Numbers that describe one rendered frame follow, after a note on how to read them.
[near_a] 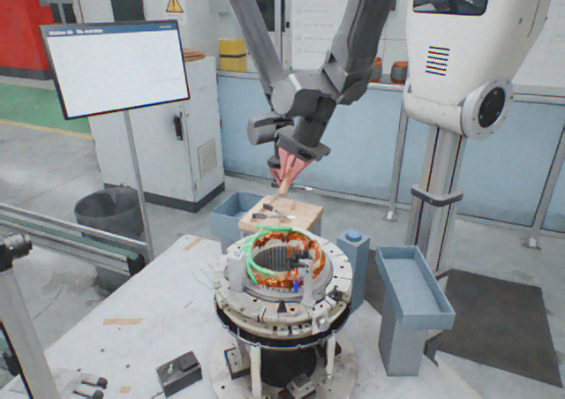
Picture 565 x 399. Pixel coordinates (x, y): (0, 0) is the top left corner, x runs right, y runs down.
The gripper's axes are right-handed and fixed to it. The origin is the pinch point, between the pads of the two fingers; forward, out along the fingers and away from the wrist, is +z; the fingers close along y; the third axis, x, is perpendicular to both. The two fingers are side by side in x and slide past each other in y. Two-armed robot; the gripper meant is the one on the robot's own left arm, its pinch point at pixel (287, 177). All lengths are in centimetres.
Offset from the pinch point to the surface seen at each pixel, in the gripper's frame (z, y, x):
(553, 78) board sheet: -35, 59, 226
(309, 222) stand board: 24.0, 3.1, 28.4
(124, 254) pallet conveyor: 79, -55, 24
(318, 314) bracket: 18.8, 19.8, -7.2
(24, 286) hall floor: 191, -144, 50
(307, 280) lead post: 13.1, 14.6, -7.4
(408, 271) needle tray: 17.7, 32.5, 24.7
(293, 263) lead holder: 10.4, 10.9, -9.1
